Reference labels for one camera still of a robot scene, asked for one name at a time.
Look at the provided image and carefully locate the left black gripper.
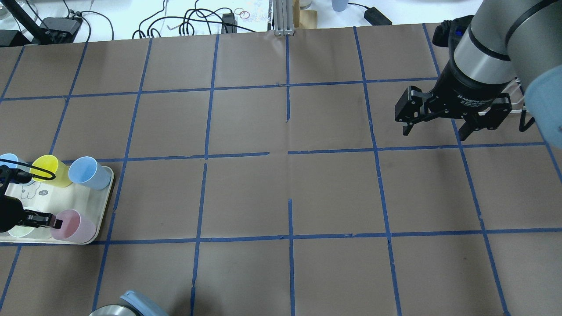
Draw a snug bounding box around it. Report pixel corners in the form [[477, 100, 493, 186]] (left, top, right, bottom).
[[0, 166, 63, 233]]

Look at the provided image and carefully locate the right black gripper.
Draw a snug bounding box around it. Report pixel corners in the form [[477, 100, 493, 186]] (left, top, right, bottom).
[[395, 58, 512, 141]]

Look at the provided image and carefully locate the pink cup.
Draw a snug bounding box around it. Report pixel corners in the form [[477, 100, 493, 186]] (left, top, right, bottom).
[[50, 209, 97, 244]]

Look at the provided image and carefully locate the cream white cup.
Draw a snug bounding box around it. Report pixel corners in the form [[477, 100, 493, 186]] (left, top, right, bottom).
[[7, 208, 35, 238]]

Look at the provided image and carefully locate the light blue cup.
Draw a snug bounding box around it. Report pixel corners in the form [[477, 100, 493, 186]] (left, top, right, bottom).
[[0, 153, 35, 186]]

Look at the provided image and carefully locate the yellow cup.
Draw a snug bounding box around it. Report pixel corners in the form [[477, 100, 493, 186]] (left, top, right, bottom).
[[30, 154, 72, 188]]

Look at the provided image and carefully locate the cream rabbit tray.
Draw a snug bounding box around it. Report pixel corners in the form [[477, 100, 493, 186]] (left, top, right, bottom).
[[0, 166, 115, 246]]

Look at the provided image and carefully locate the black power adapter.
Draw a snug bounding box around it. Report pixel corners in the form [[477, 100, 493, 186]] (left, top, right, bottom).
[[364, 7, 393, 26]]

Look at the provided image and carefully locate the wooden stand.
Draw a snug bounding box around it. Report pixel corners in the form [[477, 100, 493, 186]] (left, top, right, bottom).
[[292, 0, 318, 29]]

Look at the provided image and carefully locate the aluminium frame post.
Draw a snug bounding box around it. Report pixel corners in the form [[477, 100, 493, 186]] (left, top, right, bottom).
[[271, 0, 296, 36]]

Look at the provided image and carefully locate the black cable bundle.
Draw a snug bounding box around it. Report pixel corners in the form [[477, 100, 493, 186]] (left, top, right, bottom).
[[132, 0, 257, 40]]

